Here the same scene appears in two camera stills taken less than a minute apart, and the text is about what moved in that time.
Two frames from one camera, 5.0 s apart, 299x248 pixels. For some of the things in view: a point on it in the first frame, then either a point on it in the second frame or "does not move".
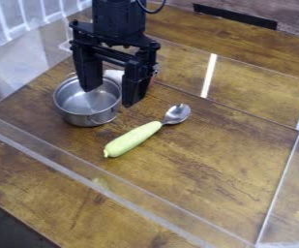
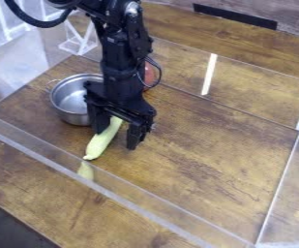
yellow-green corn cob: (177, 114) to (100, 141)
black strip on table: (226, 14) does not move
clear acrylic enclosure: (204, 167) does not move
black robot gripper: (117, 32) to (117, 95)
